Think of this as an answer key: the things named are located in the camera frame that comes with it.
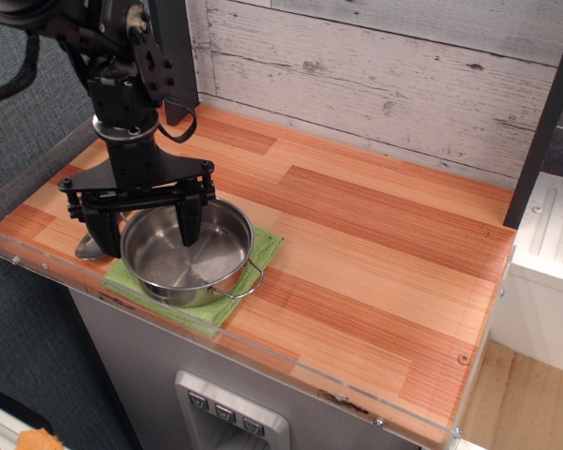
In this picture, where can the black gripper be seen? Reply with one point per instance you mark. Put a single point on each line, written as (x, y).
(139, 175)

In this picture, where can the silver metal pot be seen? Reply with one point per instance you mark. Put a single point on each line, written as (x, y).
(217, 266)

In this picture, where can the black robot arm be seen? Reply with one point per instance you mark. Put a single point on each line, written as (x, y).
(122, 68)

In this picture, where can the green folded cloth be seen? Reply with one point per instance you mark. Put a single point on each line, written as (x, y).
(258, 253)

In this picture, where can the silver dispenser button panel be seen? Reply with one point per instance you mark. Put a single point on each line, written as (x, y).
(217, 418)

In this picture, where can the orange object at corner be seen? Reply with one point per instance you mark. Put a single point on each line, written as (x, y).
(38, 439)

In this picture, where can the white toy sink unit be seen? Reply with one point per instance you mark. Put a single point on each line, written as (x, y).
(528, 316)

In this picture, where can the blue handled metal spoon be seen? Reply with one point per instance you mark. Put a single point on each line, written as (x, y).
(88, 249)

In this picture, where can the clear acrylic guard rail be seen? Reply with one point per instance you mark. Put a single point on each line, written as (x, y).
(378, 299)

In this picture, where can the dark grey right post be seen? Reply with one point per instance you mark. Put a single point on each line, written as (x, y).
(537, 152)

